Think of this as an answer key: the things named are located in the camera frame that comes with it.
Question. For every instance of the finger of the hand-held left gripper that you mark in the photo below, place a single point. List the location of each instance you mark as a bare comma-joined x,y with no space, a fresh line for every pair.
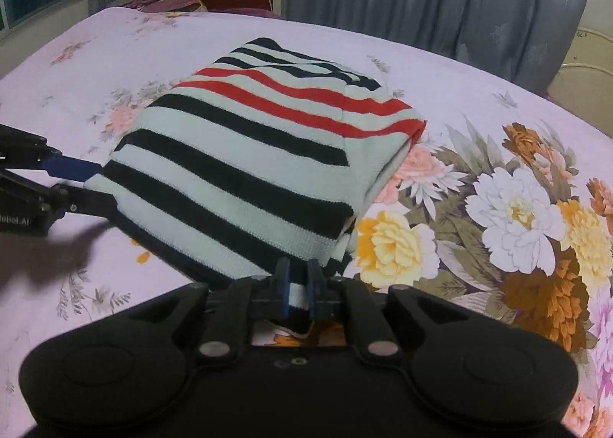
72,169
72,201

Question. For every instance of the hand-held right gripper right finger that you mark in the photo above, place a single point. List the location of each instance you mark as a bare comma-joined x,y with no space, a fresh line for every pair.
313,295

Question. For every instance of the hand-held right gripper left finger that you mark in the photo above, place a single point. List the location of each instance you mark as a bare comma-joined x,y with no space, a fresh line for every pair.
285,295

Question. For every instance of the striped knit sweater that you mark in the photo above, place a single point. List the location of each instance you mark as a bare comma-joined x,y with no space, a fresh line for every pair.
239,146

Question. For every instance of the floral pink bed sheet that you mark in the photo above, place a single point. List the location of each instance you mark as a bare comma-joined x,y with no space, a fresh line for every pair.
479,98

